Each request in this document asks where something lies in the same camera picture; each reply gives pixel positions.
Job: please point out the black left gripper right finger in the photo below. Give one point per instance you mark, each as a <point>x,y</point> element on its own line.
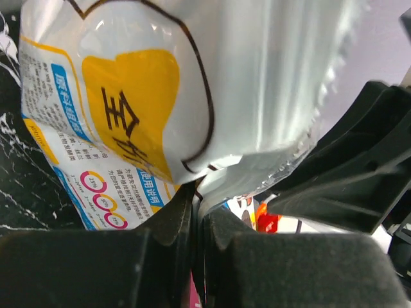
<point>244,268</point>

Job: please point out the pink white pet food bag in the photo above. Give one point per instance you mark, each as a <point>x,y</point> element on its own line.
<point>131,100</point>

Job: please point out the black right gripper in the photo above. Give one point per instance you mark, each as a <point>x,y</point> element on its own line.
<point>360,169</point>

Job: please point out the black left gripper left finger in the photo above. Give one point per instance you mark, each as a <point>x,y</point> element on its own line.
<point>148,266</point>

